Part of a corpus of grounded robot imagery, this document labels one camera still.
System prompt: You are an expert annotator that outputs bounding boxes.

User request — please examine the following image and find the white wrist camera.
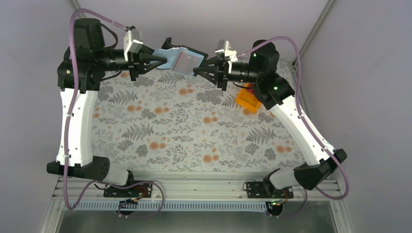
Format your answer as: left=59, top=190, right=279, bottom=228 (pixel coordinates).
left=123, top=26, right=143, bottom=62
left=215, top=39, right=238, bottom=63

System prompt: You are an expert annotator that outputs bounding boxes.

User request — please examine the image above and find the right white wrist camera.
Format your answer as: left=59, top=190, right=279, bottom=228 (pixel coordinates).
left=215, top=39, right=238, bottom=63

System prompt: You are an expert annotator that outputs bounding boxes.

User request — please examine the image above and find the black card holder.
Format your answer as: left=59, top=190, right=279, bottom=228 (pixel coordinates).
left=152, top=37, right=208, bottom=77

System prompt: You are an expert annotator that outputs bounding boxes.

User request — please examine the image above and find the aluminium rail frame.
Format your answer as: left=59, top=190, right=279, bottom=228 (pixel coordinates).
left=52, top=171, right=341, bottom=201

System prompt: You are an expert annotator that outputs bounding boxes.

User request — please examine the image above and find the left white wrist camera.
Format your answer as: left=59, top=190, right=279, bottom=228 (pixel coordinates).
left=123, top=26, right=143, bottom=62

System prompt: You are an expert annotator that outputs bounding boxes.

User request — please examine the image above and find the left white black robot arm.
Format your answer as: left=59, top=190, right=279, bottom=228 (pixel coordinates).
left=47, top=18, right=167, bottom=197

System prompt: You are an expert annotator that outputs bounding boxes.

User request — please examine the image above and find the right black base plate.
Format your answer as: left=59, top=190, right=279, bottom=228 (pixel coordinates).
left=243, top=180, right=294, bottom=199

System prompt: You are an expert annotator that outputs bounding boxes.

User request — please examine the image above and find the orange plastic bin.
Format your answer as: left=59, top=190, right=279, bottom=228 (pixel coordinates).
left=235, top=83, right=261, bottom=114

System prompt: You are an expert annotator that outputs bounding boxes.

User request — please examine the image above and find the floral table mat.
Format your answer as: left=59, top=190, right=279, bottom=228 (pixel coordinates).
left=91, top=70, right=304, bottom=172

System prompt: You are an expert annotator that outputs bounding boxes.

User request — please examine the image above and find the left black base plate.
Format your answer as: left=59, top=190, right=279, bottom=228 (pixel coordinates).
left=103, top=183, right=153, bottom=198

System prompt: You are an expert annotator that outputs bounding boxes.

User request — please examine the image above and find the grey slotted cable duct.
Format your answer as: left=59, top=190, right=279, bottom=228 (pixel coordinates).
left=75, top=200, right=266, bottom=212

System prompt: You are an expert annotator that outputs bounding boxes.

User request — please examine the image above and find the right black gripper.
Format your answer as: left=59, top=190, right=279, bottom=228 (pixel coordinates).
left=193, top=56, right=260, bottom=91

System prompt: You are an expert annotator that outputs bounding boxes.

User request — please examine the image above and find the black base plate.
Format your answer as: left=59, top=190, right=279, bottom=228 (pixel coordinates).
left=243, top=180, right=294, bottom=199
left=103, top=183, right=153, bottom=198

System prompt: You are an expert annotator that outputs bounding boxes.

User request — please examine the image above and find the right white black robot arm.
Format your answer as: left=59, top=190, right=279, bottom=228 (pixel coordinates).
left=193, top=40, right=347, bottom=198

